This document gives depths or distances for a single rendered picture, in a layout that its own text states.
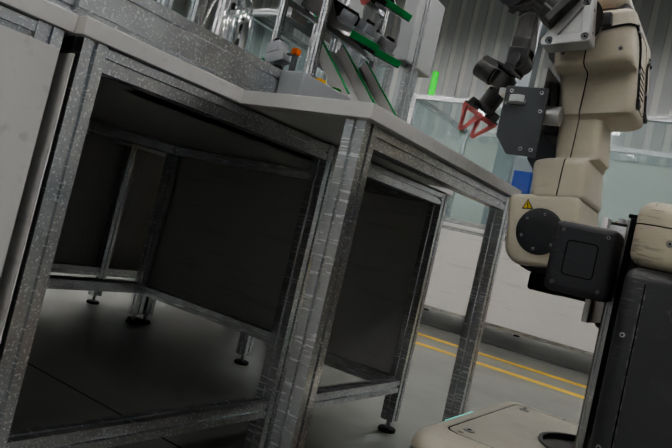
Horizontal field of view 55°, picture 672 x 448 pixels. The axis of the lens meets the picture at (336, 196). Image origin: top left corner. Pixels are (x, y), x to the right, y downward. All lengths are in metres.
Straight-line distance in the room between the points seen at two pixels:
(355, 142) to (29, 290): 0.59
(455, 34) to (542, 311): 6.99
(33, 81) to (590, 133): 1.13
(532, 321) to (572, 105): 3.90
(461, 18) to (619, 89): 10.06
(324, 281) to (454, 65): 10.20
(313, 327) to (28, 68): 0.62
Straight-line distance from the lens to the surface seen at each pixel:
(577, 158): 1.53
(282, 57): 1.79
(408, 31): 3.55
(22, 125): 1.08
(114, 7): 1.24
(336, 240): 1.16
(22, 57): 1.08
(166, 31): 1.31
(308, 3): 2.16
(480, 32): 11.31
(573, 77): 1.60
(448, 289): 5.60
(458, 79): 11.18
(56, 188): 1.11
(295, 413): 1.20
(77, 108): 1.12
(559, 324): 5.32
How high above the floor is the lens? 0.63
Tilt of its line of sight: 3 degrees up
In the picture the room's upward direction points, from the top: 13 degrees clockwise
